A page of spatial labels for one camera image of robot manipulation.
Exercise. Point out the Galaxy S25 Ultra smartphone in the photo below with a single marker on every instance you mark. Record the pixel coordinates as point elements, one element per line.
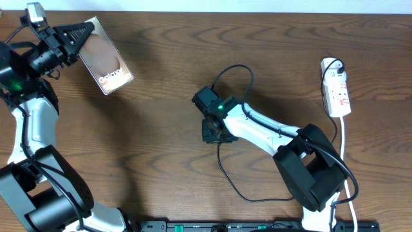
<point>104,61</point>

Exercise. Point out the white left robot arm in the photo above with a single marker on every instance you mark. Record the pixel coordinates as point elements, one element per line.
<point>42,189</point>

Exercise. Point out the white power strip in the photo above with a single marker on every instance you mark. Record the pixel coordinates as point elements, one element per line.
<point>337,98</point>

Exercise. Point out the white USB charger adapter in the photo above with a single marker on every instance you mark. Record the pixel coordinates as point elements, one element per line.
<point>332,77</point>

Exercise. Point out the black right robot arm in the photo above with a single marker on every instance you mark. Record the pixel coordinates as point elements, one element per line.
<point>310,167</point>

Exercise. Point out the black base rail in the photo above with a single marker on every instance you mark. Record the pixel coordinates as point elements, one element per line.
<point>162,226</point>

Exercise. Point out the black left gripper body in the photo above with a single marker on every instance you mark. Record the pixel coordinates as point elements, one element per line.
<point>49,54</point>

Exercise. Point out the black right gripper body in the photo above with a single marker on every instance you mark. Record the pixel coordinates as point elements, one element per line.
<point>208,134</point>

